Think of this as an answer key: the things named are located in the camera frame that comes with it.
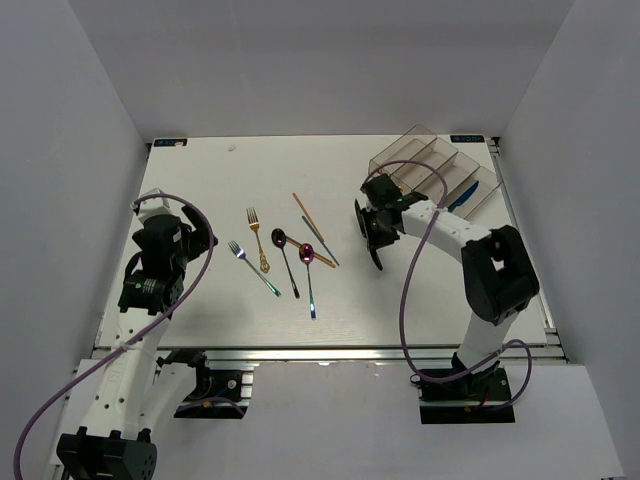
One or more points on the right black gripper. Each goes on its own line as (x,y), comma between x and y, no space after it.
(373,240)

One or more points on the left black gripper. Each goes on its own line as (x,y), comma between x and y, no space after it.
(199,238)

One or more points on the black knife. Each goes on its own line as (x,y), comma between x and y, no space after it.
(373,253)

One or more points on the iridescent pink spoon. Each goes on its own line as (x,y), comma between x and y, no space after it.
(306,255)

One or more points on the black spoon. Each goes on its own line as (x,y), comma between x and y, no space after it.
(279,240)

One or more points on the blue knife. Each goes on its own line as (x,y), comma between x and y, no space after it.
(463,197)

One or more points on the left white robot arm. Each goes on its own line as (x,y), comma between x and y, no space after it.
(138,391)

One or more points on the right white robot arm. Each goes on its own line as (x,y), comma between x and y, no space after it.
(498,275)

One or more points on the blue grey chopstick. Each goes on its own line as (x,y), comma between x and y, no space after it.
(323,244)

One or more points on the iridescent rainbow fork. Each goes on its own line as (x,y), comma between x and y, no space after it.
(240,254)

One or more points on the gold chopstick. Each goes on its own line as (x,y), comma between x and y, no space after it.
(318,257)
(307,215)

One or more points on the gold ornate fork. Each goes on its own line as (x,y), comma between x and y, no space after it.
(254,225)

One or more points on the left blue table label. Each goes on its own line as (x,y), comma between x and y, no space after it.
(170,142)

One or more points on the blue table label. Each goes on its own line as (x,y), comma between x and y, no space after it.
(170,142)
(467,138)

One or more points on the clear compartment organizer tray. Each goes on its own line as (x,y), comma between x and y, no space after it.
(423,161)

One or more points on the right blue table label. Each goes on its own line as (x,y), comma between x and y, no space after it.
(467,138)

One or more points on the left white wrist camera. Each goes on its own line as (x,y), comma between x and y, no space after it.
(154,206)

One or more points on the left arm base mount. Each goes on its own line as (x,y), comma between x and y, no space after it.
(217,392)

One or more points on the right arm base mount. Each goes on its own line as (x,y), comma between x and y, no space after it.
(476,399)

